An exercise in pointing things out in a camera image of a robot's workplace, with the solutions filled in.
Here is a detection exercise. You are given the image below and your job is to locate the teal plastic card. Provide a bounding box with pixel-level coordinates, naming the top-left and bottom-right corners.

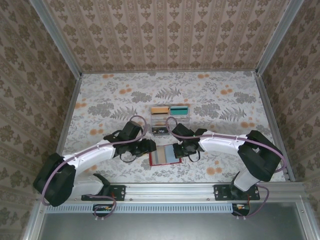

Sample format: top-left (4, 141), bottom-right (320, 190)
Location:
top-left (165, 145), bottom-right (181, 163)

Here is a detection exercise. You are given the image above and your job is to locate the red leather card holder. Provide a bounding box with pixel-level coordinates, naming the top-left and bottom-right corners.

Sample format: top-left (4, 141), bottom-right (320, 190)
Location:
top-left (149, 144), bottom-right (183, 168)

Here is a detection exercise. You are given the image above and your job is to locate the clear acrylic card organizer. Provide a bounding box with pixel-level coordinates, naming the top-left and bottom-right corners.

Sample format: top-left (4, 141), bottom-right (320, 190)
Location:
top-left (149, 103), bottom-right (192, 137)

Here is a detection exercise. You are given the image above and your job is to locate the black printed card stack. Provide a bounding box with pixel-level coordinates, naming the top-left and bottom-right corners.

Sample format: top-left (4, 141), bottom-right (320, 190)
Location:
top-left (152, 126), bottom-right (169, 136)

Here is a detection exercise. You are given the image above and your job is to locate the teal card stack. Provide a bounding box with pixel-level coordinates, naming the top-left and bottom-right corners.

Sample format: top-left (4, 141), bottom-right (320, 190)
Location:
top-left (170, 106), bottom-right (190, 116)

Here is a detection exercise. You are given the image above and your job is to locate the orange card stack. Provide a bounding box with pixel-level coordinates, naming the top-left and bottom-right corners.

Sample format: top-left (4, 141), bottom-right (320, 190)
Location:
top-left (150, 106), bottom-right (169, 115)

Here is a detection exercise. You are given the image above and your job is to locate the black connector board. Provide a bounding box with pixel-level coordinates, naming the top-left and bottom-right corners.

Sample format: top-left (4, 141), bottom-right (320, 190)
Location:
top-left (231, 203), bottom-right (251, 217)
top-left (92, 203), bottom-right (115, 218)

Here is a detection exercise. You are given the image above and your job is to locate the grey metal panel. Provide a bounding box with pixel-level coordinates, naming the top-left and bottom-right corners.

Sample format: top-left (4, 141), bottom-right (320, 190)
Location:
top-left (37, 202), bottom-right (308, 240)

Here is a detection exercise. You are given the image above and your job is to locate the left gripper thin black cable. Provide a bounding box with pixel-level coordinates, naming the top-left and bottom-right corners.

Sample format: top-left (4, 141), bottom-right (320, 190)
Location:
top-left (119, 153), bottom-right (141, 164)

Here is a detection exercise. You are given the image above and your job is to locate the gripper thin black cable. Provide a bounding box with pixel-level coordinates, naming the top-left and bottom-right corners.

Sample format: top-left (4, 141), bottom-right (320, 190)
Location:
top-left (187, 151), bottom-right (201, 163)
top-left (119, 153), bottom-right (141, 164)

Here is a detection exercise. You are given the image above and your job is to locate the right gripper thin black cable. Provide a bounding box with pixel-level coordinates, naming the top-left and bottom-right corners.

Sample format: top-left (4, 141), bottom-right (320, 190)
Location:
top-left (187, 151), bottom-right (201, 163)

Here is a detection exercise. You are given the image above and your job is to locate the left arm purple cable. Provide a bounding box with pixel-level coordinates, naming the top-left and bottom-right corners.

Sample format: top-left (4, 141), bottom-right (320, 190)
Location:
top-left (39, 115), bottom-right (148, 222)

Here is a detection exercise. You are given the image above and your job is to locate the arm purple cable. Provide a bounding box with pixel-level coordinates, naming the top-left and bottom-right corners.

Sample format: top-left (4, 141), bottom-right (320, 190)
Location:
top-left (165, 116), bottom-right (287, 221)
top-left (39, 115), bottom-right (148, 222)

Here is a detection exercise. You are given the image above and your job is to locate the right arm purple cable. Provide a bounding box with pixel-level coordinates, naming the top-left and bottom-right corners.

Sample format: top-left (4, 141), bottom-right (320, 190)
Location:
top-left (165, 116), bottom-right (287, 221)

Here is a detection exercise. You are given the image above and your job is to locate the long aluminium base rail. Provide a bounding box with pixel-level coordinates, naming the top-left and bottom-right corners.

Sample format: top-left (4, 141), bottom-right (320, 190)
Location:
top-left (37, 182), bottom-right (308, 201)

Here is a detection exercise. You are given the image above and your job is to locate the grey slotted cable duct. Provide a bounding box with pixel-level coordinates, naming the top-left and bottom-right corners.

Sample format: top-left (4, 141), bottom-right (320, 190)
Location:
top-left (46, 202), bottom-right (251, 213)

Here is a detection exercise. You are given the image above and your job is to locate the aluminium table edge rail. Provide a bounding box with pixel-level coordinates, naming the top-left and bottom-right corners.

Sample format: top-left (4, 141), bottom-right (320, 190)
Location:
top-left (56, 74), bottom-right (82, 156)
top-left (256, 74), bottom-right (296, 182)

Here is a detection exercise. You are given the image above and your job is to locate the thin aluminium table rail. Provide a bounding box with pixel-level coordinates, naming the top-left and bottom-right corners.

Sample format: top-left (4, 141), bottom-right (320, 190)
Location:
top-left (79, 69), bottom-right (260, 75)

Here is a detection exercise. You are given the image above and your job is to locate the aluminium frame post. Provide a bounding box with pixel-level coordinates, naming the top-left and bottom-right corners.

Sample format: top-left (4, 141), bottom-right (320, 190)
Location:
top-left (29, 0), bottom-right (83, 78)
top-left (254, 0), bottom-right (306, 76)

